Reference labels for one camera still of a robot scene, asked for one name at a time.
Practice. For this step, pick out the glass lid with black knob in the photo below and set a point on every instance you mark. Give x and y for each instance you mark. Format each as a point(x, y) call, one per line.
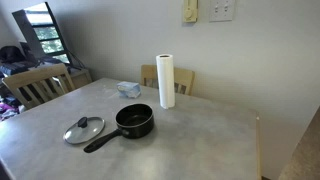
point(80, 134)

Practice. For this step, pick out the white paper towel roll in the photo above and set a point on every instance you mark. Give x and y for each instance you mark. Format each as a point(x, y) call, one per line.
point(165, 83)

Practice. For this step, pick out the wooden chair with slatted back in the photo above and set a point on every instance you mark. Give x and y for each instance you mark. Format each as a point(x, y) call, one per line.
point(185, 77)
point(33, 75)

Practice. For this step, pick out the light blue cardboard box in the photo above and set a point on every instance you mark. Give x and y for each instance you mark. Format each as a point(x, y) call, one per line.
point(128, 90)

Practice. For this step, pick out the small wooden side table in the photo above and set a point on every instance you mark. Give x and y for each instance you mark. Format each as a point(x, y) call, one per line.
point(81, 78)

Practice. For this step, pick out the dark framed window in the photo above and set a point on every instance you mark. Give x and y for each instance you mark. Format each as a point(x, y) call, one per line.
point(46, 33)

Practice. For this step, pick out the dark bag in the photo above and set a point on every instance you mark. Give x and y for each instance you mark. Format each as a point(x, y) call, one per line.
point(10, 54)

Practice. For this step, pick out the pile of colourful clothes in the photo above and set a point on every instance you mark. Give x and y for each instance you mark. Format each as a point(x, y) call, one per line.
point(7, 109)

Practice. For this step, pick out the speckled grey countertop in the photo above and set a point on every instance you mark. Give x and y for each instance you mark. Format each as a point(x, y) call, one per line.
point(305, 156)

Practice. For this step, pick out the beige wall thermostat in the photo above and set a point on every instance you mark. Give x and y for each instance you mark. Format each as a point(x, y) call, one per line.
point(189, 11)

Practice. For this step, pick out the white light switch plate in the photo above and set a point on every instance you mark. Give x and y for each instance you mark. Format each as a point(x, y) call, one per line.
point(221, 10)

